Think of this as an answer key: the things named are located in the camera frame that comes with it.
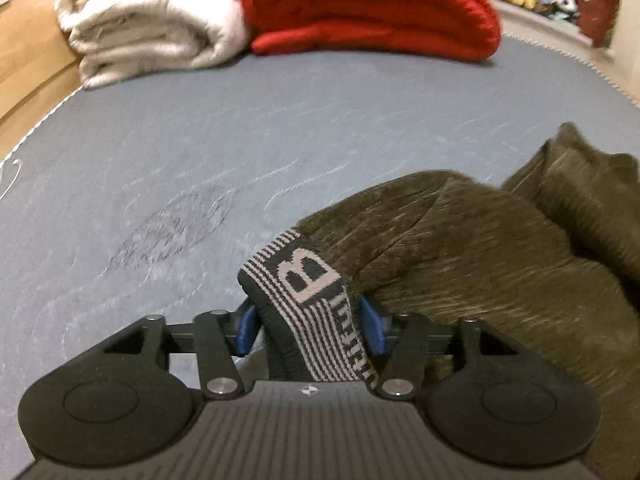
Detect olive corduroy pants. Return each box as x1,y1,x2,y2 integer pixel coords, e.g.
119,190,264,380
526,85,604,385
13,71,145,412
239,122,640,480

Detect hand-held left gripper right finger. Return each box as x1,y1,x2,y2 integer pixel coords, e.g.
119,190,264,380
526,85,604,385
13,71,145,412
356,295,523,402

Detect light wooden table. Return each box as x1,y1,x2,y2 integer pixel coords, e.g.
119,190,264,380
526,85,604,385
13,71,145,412
0,0,86,161

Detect white folded blanket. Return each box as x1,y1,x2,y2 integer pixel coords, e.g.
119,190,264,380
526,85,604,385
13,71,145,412
54,0,252,89

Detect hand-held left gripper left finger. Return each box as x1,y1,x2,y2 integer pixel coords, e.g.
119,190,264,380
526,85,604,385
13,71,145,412
100,299,262,402

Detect red folded blanket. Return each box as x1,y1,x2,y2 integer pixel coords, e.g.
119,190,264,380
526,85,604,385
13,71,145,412
240,0,502,64

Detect dark red cushion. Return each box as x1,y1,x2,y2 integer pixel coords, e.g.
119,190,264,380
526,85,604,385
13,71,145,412
572,0,622,49

